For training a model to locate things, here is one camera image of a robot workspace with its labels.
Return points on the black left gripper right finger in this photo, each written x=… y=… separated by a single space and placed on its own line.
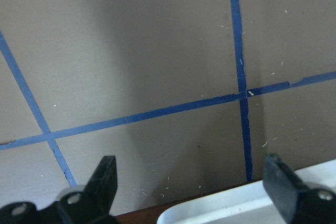
x=284 y=187

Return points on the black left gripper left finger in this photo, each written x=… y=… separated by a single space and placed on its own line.
x=102 y=185

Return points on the wooden drawer with white handle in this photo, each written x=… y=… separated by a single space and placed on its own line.
x=248 y=203

